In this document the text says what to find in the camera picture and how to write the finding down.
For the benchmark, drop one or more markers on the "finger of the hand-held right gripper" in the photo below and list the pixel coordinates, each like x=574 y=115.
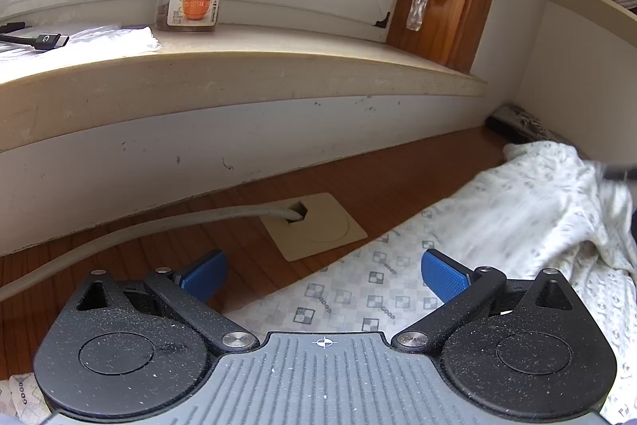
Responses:
x=621 y=171

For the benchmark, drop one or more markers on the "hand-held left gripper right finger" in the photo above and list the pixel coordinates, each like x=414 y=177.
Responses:
x=443 y=274

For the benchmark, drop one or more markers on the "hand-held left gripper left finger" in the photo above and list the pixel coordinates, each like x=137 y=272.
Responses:
x=204 y=274

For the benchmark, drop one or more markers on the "white patterned pajama garment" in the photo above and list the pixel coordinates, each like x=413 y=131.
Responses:
x=522 y=216

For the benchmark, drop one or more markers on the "grey printed folded shirt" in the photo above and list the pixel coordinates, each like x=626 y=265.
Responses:
x=522 y=124

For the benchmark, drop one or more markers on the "beige desk grommet plate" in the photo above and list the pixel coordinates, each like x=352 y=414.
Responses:
x=323 y=231

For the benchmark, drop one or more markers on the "beige window sill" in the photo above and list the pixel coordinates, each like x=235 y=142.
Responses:
x=224 y=81

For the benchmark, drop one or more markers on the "clear plastic bag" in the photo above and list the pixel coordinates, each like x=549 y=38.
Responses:
x=114 y=40

